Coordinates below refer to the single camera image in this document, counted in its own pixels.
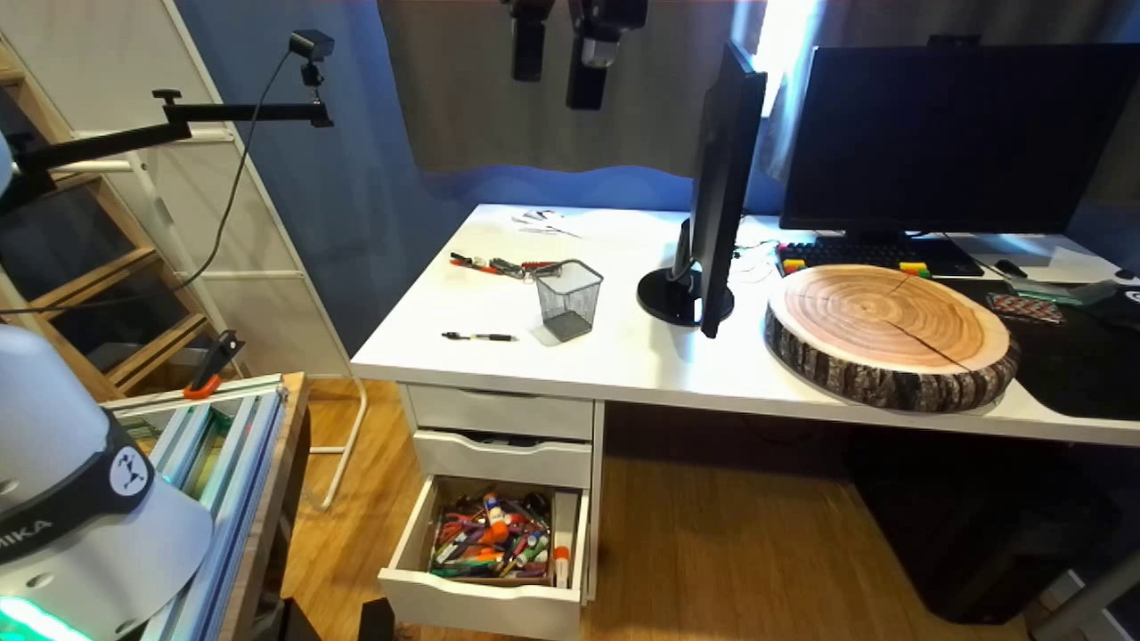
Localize blue chair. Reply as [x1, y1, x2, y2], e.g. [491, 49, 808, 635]
[420, 158, 705, 217]

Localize black camera on boom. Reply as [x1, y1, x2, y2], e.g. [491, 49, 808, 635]
[284, 27, 340, 90]

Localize wide black monitor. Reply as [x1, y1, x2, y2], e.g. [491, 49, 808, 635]
[778, 33, 1140, 259]

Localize wooden shelf frame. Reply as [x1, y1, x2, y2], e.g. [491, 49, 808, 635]
[0, 33, 237, 401]

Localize grey desk leg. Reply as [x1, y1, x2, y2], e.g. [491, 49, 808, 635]
[1031, 548, 1140, 641]

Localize orange black spring clamp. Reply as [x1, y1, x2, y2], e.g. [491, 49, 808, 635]
[179, 328, 251, 401]

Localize black mesh pen cup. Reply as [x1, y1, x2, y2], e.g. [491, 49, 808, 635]
[530, 255, 605, 344]

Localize black bin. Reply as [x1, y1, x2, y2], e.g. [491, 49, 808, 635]
[848, 430, 1126, 629]

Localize colourful marker pile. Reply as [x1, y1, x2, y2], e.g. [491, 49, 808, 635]
[424, 491, 556, 583]

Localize white tube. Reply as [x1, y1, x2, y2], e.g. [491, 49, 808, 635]
[550, 486, 582, 586]

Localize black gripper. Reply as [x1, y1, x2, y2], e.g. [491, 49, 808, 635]
[511, 0, 652, 112]

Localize white shallow plain drawer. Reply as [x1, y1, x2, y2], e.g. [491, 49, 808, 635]
[403, 385, 599, 442]

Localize white drawer holding markers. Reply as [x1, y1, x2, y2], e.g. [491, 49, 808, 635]
[373, 472, 595, 638]

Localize white drawer cabinet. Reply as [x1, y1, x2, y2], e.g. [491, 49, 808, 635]
[396, 379, 609, 638]

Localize white metal rack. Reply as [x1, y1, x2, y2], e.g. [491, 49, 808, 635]
[50, 0, 372, 511]

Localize black keyboard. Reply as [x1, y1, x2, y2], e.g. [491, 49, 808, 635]
[778, 236, 989, 281]

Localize white papers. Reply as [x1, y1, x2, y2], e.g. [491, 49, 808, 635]
[947, 227, 1126, 289]

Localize wood slice cushion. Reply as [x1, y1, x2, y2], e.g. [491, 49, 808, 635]
[763, 259, 1023, 415]

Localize bluish glass panels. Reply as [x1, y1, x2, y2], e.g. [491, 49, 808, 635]
[103, 369, 288, 641]

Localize black monitor with round stand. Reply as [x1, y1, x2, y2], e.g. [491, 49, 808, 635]
[633, 39, 774, 341]

